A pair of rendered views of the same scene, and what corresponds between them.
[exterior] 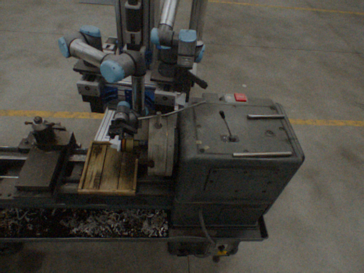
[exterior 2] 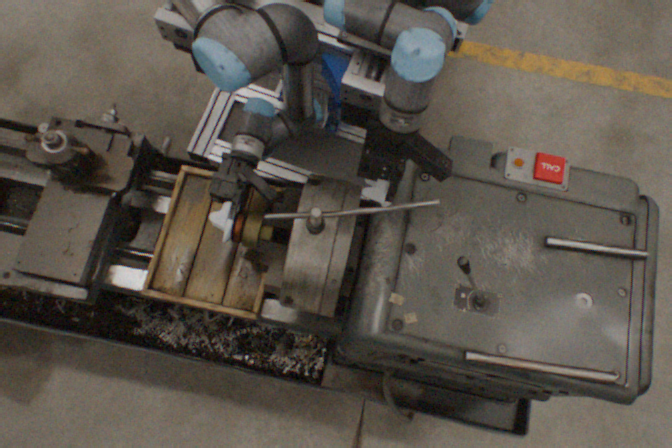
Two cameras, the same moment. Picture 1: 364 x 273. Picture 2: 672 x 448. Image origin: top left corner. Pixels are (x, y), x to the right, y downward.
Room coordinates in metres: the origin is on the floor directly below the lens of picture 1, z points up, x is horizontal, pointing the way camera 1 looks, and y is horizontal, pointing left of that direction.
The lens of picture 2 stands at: (0.60, 0.01, 2.36)
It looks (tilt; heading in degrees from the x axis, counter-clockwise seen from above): 73 degrees down; 11
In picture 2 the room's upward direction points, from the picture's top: 10 degrees clockwise
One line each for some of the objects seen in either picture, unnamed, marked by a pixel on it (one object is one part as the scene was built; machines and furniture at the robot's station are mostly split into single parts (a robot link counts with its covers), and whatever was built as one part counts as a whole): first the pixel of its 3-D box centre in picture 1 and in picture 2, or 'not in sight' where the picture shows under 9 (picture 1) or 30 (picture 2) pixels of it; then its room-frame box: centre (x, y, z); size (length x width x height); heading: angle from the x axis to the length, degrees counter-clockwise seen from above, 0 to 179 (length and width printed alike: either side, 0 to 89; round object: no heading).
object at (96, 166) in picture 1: (111, 166); (219, 241); (0.88, 0.38, 0.89); 0.36 x 0.30 x 0.04; 9
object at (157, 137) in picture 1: (157, 145); (314, 243); (0.92, 0.12, 1.08); 0.32 x 0.09 x 0.32; 9
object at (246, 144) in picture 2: (121, 119); (246, 150); (1.07, 0.36, 1.08); 0.08 x 0.05 x 0.08; 97
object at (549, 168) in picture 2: (240, 97); (548, 168); (1.21, -0.29, 1.26); 0.06 x 0.06 x 0.02; 9
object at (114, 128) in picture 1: (117, 129); (234, 180); (0.99, 0.36, 1.08); 0.12 x 0.09 x 0.08; 7
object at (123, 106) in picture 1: (123, 111); (255, 123); (1.15, 0.37, 1.08); 0.11 x 0.08 x 0.09; 7
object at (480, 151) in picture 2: (210, 99); (468, 157); (1.18, -0.13, 1.24); 0.09 x 0.08 x 0.03; 99
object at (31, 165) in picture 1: (45, 155); (78, 197); (0.84, 0.73, 0.95); 0.43 x 0.17 x 0.05; 9
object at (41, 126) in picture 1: (39, 123); (57, 144); (0.90, 0.74, 1.13); 0.08 x 0.08 x 0.03
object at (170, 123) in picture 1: (168, 146); (341, 249); (0.93, 0.06, 1.08); 0.31 x 0.03 x 0.31; 9
